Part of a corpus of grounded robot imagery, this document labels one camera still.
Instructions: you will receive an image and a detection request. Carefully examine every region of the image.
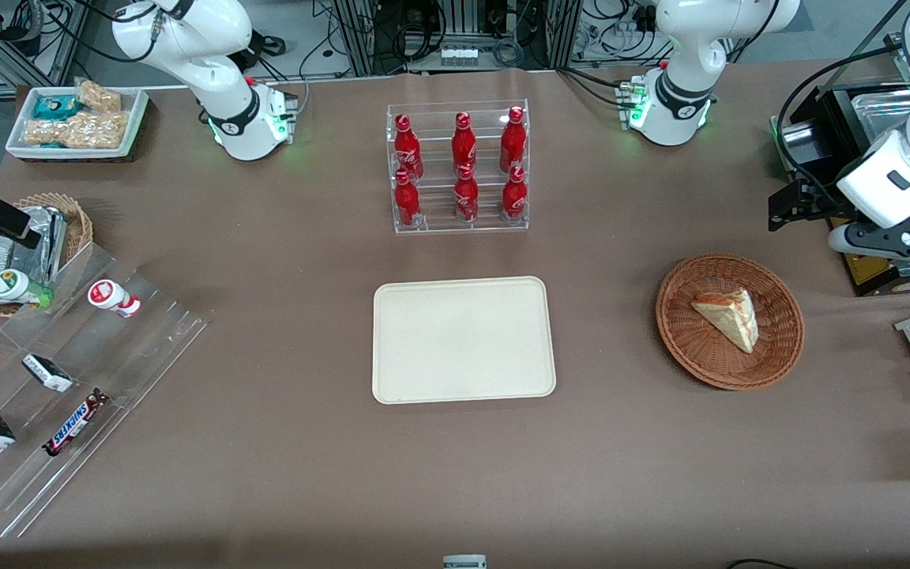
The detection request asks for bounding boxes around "triangular sandwich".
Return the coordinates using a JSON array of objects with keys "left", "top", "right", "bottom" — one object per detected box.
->
[{"left": 690, "top": 288, "right": 760, "bottom": 354}]

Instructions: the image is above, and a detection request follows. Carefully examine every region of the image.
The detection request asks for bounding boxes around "small light wicker basket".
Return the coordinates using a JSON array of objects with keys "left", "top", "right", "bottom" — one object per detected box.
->
[{"left": 0, "top": 193, "right": 94, "bottom": 318}]

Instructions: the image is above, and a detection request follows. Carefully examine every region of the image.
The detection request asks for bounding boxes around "white rectangular snack tray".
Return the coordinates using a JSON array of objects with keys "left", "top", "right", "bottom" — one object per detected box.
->
[{"left": 5, "top": 85, "right": 149, "bottom": 163}]

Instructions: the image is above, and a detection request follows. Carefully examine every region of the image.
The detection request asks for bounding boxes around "round brown wicker basket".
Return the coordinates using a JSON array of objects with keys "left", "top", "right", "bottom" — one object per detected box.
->
[{"left": 655, "top": 253, "right": 806, "bottom": 392}]

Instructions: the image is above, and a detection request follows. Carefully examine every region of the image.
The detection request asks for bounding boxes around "cream plastic tray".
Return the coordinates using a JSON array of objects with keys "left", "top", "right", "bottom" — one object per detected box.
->
[{"left": 372, "top": 276, "right": 557, "bottom": 405}]

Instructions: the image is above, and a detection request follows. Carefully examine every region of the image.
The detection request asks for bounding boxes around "green capped yogurt bottle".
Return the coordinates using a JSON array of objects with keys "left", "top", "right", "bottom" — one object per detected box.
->
[{"left": 0, "top": 269, "right": 55, "bottom": 311}]

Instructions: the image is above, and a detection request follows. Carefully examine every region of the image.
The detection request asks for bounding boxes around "black food warmer machine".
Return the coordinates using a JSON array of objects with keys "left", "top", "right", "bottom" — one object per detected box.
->
[{"left": 771, "top": 32, "right": 910, "bottom": 298}]

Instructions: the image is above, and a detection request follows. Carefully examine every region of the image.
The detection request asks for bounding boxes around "teal snack packet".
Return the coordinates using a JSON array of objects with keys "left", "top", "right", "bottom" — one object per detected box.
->
[{"left": 32, "top": 95, "right": 81, "bottom": 121}]

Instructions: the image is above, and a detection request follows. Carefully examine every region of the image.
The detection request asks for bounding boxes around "large rice cracker pack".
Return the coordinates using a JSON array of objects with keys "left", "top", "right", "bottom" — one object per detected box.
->
[{"left": 23, "top": 111, "right": 130, "bottom": 151}]

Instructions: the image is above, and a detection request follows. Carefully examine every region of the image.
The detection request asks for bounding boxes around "red capped yogurt bottle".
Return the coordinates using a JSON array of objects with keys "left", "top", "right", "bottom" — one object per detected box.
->
[{"left": 88, "top": 279, "right": 141, "bottom": 319}]

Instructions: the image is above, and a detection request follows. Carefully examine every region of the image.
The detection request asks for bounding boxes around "small rice cracker pack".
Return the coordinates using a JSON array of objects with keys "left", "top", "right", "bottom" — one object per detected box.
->
[{"left": 76, "top": 79, "right": 122, "bottom": 113}]

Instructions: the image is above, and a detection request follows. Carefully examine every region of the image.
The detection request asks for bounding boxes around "clear acrylic stepped shelf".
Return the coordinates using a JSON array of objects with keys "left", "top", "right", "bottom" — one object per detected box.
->
[{"left": 0, "top": 241, "right": 209, "bottom": 540}]

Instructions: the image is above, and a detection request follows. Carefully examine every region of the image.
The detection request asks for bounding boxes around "Snickers chocolate bar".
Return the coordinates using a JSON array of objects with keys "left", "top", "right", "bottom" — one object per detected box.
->
[{"left": 43, "top": 388, "right": 111, "bottom": 458}]

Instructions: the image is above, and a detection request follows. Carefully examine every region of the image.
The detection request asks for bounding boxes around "red cola bottle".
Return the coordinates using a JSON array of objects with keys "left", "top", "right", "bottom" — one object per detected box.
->
[
  {"left": 451, "top": 111, "right": 478, "bottom": 171},
  {"left": 393, "top": 114, "right": 424, "bottom": 181},
  {"left": 499, "top": 106, "right": 527, "bottom": 173},
  {"left": 501, "top": 166, "right": 528, "bottom": 221},
  {"left": 393, "top": 169, "right": 423, "bottom": 228},
  {"left": 453, "top": 164, "right": 480, "bottom": 223}
]

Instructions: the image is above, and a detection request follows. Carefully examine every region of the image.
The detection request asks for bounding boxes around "clear acrylic bottle rack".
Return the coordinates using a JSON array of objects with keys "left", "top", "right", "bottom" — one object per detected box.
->
[{"left": 385, "top": 99, "right": 531, "bottom": 235}]

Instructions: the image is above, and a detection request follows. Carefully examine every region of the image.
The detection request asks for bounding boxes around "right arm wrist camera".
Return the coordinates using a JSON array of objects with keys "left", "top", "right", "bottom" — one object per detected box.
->
[{"left": 0, "top": 192, "right": 42, "bottom": 248}]

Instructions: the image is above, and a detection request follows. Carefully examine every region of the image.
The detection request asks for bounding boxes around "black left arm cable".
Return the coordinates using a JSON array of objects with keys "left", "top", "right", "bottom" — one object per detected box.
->
[{"left": 775, "top": 43, "right": 910, "bottom": 208}]

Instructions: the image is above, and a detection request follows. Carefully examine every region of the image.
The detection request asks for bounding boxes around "aluminium equipment rack frame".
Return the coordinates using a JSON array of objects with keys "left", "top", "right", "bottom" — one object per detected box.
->
[{"left": 333, "top": 0, "right": 582, "bottom": 76}]

